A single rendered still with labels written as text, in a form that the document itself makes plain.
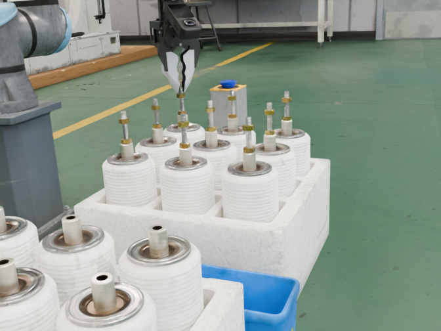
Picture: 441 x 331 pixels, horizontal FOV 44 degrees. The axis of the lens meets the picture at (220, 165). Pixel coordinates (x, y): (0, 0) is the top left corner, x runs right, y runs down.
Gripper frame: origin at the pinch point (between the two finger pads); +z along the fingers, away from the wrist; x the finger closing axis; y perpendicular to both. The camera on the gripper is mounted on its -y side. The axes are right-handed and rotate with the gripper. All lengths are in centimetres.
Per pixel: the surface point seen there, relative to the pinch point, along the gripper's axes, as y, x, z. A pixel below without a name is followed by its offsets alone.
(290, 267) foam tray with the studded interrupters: -40.5, 0.3, 25.0
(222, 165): -20.9, 2.0, 12.0
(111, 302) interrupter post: -61, 36, 9
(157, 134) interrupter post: -8.0, 9.5, 7.5
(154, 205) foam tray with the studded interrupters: -21.7, 16.4, 16.4
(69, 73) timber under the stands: 274, -38, 31
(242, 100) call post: 5.6, -18.4, 6.1
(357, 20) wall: 329, -348, 15
